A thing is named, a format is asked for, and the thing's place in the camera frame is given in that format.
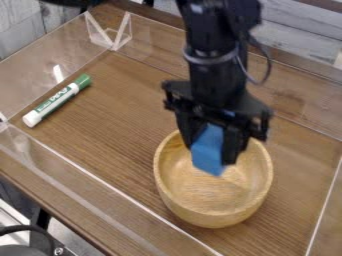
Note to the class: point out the brown wooden bowl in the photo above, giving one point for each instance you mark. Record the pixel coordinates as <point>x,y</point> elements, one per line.
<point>205,200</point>

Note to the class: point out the blue rectangular block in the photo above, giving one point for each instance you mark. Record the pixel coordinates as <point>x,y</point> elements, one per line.
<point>206,151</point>

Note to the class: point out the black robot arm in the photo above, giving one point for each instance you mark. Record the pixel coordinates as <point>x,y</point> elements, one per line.
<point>213,97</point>

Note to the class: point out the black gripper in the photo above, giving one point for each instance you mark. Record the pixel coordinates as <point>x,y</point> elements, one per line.
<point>243,117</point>

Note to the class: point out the green white marker pen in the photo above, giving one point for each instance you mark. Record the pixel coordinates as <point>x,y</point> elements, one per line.
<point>34,117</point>

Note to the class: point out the black table leg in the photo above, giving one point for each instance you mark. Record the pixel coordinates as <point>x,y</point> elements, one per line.
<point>42,218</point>

